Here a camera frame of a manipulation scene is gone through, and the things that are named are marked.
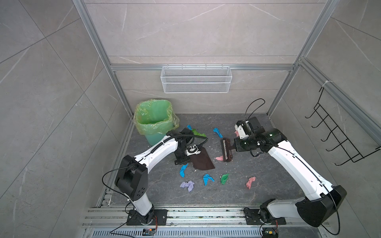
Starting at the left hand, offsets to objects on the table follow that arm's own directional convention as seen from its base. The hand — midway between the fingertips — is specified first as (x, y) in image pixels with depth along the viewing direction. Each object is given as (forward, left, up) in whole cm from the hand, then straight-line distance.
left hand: (183, 156), depth 84 cm
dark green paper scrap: (-10, -24, -9) cm, 27 cm away
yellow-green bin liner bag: (+32, +21, +1) cm, 38 cm away
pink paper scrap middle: (+3, -24, -9) cm, 26 cm away
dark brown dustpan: (+2, -11, -11) cm, 16 cm away
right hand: (0, -28, +12) cm, 30 cm away
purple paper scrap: (-13, -3, -8) cm, 16 cm away
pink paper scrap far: (0, -26, +22) cm, 34 cm away
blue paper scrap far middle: (+25, -23, -8) cm, 35 cm away
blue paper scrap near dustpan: (-5, +1, -10) cm, 11 cm away
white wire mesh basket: (+49, -9, +19) cm, 53 cm away
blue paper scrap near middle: (-10, -13, -9) cm, 19 cm away
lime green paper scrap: (+24, -9, -10) cm, 27 cm away
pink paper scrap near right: (-14, -37, -9) cm, 41 cm away
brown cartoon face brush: (-1, -26, -1) cm, 26 cm away
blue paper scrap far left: (+30, -4, -9) cm, 32 cm away
